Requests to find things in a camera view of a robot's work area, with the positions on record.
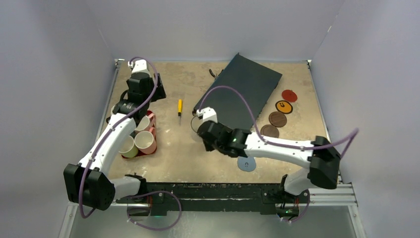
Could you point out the pink mug front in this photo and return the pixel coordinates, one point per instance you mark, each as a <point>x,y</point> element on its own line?
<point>145,141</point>

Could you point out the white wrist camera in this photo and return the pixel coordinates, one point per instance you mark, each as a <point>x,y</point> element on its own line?
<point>207,114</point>
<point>139,66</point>

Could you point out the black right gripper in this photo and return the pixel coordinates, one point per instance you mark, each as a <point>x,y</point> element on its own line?
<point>203,135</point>

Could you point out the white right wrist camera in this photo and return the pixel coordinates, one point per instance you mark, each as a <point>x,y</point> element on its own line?
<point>207,114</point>

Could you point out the black front base frame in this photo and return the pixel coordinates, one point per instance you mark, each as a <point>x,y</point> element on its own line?
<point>264,198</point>

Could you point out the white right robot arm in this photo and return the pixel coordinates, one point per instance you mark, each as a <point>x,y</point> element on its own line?
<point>181,154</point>

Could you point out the green cup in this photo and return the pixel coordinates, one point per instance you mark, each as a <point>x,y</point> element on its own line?
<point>128,149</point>

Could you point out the dark wooden coaster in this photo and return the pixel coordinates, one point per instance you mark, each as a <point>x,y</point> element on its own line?
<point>277,119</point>
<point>270,131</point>

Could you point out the blue grey smiley coaster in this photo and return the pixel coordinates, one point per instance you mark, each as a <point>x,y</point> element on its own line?
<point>247,164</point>

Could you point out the aluminium table rail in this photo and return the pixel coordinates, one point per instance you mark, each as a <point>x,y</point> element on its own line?
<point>105,87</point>

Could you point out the red round coaster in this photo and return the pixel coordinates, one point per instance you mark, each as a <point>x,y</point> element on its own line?
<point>289,95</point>

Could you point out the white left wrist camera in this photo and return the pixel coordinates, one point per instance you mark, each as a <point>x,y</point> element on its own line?
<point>139,66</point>

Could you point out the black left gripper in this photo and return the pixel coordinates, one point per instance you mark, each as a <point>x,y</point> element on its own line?
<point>159,93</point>

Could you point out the yellow handled screwdriver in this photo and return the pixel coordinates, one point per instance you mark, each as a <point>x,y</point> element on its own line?
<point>179,109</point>

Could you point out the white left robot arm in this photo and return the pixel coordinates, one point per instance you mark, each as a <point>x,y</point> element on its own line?
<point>87,181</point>

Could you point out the black handled pliers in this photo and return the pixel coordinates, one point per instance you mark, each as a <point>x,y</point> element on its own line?
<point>215,75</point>

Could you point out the orange smiley coaster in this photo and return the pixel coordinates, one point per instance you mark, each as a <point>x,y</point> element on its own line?
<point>284,107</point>

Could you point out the dark flat metal box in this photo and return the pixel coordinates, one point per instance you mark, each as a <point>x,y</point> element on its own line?
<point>252,80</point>

